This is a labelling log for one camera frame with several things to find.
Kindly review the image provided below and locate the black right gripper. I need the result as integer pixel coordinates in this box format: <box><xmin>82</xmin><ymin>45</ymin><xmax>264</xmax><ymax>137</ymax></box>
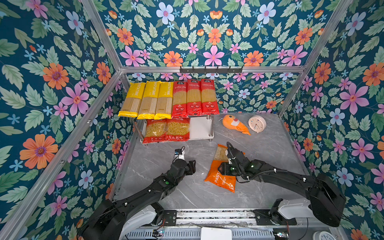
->
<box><xmin>216</xmin><ymin>161</ymin><xmax>245</xmax><ymax>177</ymax></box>

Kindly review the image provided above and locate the orange macaroni bag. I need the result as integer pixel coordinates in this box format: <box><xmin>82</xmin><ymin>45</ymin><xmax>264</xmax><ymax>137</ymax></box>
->
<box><xmin>205</xmin><ymin>144</ymin><xmax>237</xmax><ymax>193</ymax></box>

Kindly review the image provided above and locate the red macaroni bag large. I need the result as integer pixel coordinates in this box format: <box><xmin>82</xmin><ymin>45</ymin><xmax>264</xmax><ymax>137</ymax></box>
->
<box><xmin>166</xmin><ymin>119</ymin><xmax>190</xmax><ymax>142</ymax></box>

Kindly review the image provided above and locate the red macaroni bag small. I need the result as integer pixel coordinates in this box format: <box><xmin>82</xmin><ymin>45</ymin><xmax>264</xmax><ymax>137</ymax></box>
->
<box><xmin>143</xmin><ymin>119</ymin><xmax>167</xmax><ymax>144</ymax></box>

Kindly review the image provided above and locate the red spaghetti pack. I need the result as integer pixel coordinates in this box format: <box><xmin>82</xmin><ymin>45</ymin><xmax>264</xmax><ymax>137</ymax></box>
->
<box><xmin>172</xmin><ymin>81</ymin><xmax>188</xmax><ymax>119</ymax></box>
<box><xmin>187</xmin><ymin>79</ymin><xmax>202</xmax><ymax>116</ymax></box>
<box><xmin>201</xmin><ymin>79</ymin><xmax>220</xmax><ymax>115</ymax></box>

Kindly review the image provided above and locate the yellow spaghetti pack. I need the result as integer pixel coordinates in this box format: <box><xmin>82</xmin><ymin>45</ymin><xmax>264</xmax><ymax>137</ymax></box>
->
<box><xmin>154</xmin><ymin>82</ymin><xmax>174</xmax><ymax>120</ymax></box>
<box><xmin>137</xmin><ymin>81</ymin><xmax>161</xmax><ymax>120</ymax></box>
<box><xmin>118</xmin><ymin>83</ymin><xmax>146</xmax><ymax>118</ymax></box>

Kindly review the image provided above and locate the red spaghetti pack front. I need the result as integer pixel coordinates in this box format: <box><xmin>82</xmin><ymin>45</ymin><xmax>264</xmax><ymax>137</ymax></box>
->
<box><xmin>201</xmin><ymin>79</ymin><xmax>220</xmax><ymax>115</ymax></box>

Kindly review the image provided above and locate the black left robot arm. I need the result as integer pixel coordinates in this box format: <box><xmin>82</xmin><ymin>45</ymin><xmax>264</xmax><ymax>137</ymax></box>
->
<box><xmin>78</xmin><ymin>159</ymin><xmax>196</xmax><ymax>240</ymax></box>

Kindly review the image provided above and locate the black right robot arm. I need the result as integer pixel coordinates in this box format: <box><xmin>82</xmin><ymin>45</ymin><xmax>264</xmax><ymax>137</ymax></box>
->
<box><xmin>218</xmin><ymin>143</ymin><xmax>346</xmax><ymax>227</ymax></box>

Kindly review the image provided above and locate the white two-tier shelf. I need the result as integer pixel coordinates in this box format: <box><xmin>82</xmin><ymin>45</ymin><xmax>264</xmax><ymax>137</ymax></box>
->
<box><xmin>140</xmin><ymin>114</ymin><xmax>214</xmax><ymax>143</ymax></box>

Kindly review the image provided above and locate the pink round alarm clock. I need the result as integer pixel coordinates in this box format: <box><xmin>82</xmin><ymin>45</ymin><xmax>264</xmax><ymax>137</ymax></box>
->
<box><xmin>248</xmin><ymin>115</ymin><xmax>267</xmax><ymax>133</ymax></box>

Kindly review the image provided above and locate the orange fish plush toy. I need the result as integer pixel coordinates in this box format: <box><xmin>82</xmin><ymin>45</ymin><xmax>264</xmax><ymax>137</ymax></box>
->
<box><xmin>222</xmin><ymin>115</ymin><xmax>251</xmax><ymax>136</ymax></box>

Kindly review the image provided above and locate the white box at bottom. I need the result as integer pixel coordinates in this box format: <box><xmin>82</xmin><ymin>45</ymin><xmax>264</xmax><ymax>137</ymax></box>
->
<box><xmin>201</xmin><ymin>227</ymin><xmax>233</xmax><ymax>240</ymax></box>

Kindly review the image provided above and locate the white round device bottom right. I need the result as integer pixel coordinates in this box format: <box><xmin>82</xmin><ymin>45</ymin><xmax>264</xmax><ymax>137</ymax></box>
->
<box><xmin>313</xmin><ymin>231</ymin><xmax>336</xmax><ymax>240</ymax></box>

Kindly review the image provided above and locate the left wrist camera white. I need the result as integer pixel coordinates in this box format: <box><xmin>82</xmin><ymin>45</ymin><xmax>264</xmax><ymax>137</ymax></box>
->
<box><xmin>173</xmin><ymin>146</ymin><xmax>185</xmax><ymax>161</ymax></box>

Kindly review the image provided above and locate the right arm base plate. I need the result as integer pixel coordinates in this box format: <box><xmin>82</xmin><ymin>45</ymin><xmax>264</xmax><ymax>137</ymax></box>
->
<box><xmin>253</xmin><ymin>209</ymin><xmax>297</xmax><ymax>226</ymax></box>

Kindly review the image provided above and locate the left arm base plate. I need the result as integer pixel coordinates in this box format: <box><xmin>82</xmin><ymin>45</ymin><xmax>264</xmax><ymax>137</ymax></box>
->
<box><xmin>151</xmin><ymin>210</ymin><xmax>178</xmax><ymax>227</ymax></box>

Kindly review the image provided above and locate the black hook rail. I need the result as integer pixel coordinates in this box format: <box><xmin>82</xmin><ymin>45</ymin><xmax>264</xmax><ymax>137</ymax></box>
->
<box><xmin>179</xmin><ymin>66</ymin><xmax>243</xmax><ymax>75</ymax></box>

